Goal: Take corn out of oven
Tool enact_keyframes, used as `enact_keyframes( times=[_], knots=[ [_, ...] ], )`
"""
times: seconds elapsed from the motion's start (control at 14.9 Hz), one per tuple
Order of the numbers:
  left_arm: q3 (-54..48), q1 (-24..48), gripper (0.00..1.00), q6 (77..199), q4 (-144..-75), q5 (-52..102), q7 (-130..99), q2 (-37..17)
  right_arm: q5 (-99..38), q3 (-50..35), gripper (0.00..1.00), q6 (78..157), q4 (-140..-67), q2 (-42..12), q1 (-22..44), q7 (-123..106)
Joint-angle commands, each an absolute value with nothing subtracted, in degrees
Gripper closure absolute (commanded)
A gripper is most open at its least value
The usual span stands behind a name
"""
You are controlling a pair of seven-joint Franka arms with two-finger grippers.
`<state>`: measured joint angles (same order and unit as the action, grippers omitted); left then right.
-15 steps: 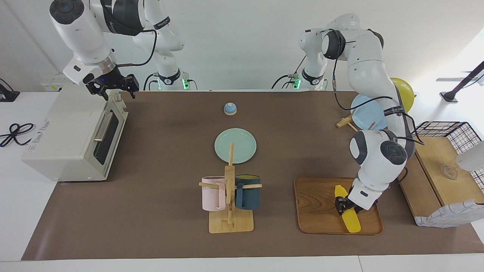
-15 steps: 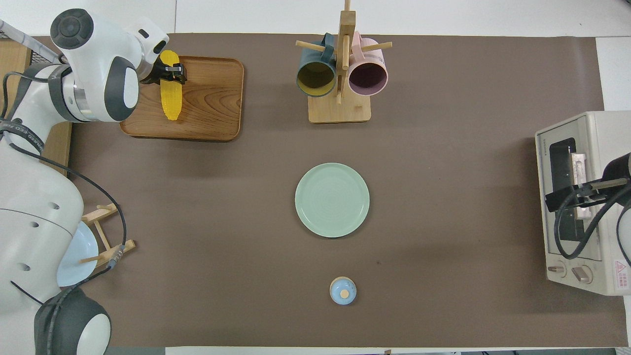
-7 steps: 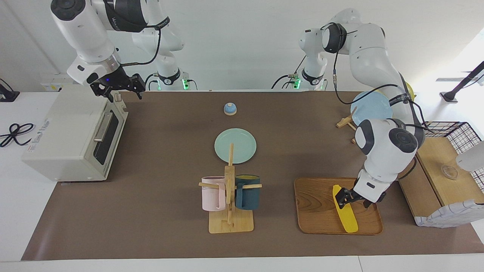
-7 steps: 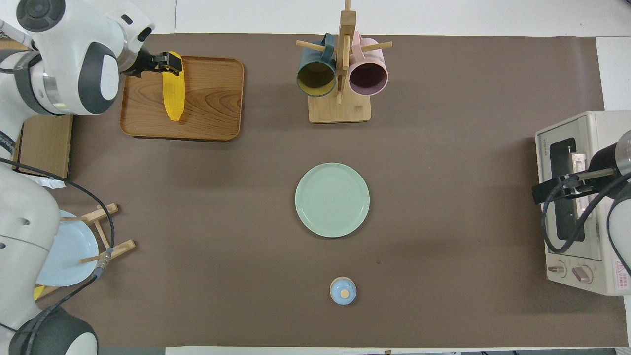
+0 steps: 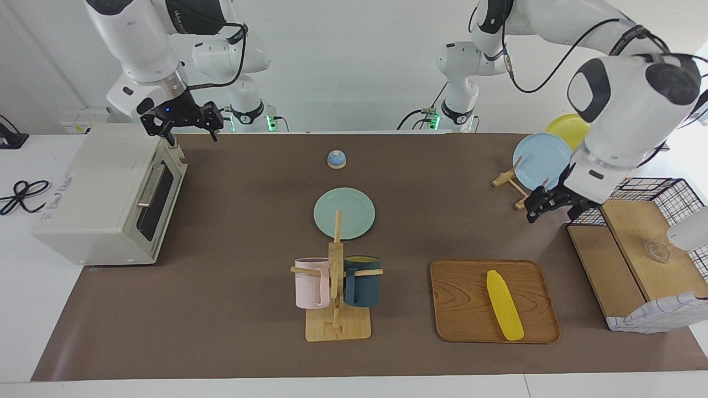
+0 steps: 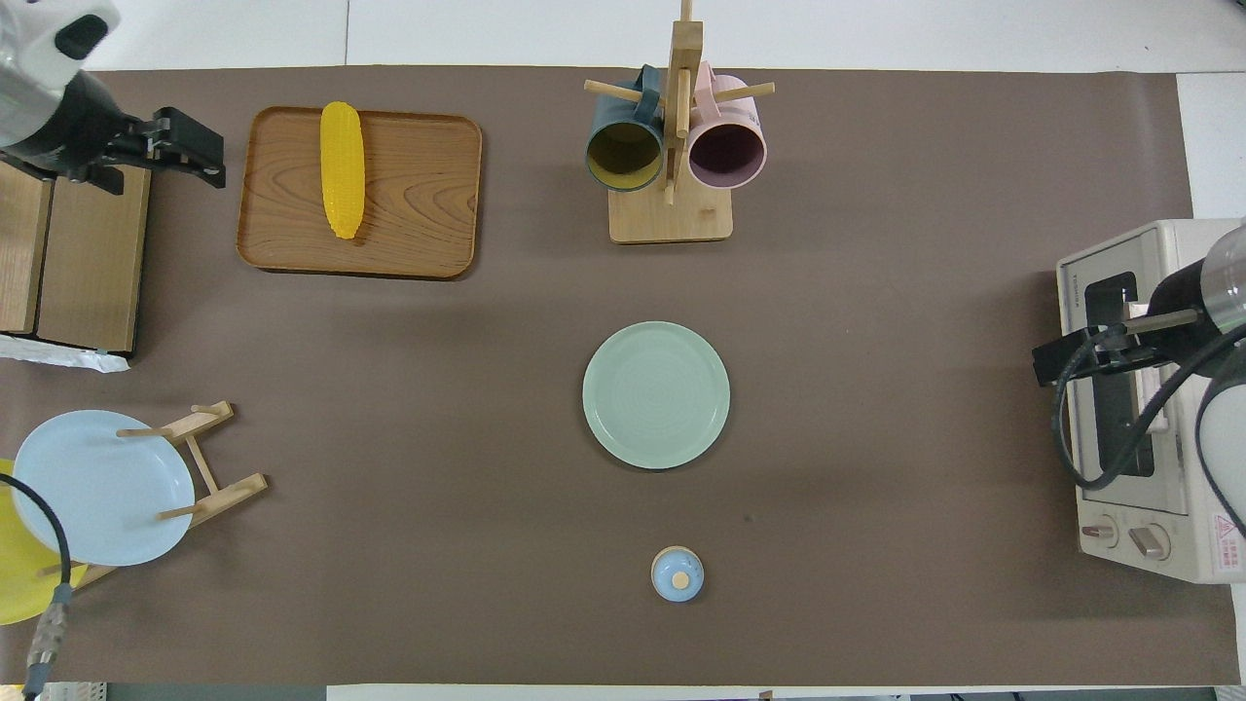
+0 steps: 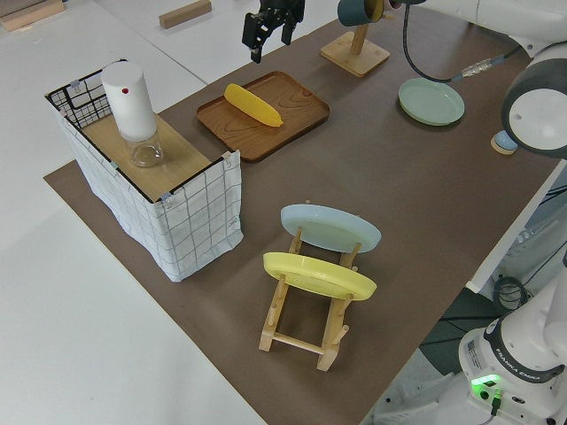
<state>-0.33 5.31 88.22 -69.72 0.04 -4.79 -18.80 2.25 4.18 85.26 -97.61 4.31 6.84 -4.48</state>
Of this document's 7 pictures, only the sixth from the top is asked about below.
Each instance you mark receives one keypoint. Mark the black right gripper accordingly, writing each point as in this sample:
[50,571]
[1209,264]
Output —
[1183,287]

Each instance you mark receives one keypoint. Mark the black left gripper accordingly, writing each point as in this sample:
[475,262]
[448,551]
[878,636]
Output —
[68,127]

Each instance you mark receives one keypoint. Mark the yellow corn cob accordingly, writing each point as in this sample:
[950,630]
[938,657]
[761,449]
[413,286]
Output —
[343,166]

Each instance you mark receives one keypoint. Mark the white toaster oven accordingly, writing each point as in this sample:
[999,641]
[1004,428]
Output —
[1178,526]

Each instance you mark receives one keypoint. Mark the pale green plate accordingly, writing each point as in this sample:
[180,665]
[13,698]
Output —
[657,394]

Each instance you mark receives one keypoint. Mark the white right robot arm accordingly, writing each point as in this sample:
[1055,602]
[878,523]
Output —
[1228,282]

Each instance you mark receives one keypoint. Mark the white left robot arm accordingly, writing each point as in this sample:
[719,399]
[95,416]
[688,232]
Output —
[29,19]

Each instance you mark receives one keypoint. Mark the low wooden shelf step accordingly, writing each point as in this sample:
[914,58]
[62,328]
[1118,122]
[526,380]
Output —
[92,263]

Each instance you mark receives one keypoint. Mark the brown table mat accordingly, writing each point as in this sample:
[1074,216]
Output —
[876,389]

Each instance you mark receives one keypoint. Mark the tall wooden shelf step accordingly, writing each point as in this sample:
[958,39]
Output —
[19,243]

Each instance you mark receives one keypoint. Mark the brown wooden tray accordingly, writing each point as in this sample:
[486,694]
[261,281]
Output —
[419,195]

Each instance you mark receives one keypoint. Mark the wooden plate rack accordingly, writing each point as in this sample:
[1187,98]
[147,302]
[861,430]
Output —
[229,497]

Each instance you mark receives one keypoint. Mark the light blue plate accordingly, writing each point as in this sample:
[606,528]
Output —
[97,487]

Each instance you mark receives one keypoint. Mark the pink mug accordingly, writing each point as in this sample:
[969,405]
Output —
[725,156]

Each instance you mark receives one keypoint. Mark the wooden mug rack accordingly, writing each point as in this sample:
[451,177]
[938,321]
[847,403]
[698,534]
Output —
[672,219]

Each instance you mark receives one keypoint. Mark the dark blue mug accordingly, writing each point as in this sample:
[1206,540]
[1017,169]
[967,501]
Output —
[623,156]

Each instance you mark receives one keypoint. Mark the yellow plate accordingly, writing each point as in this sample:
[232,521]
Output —
[19,584]

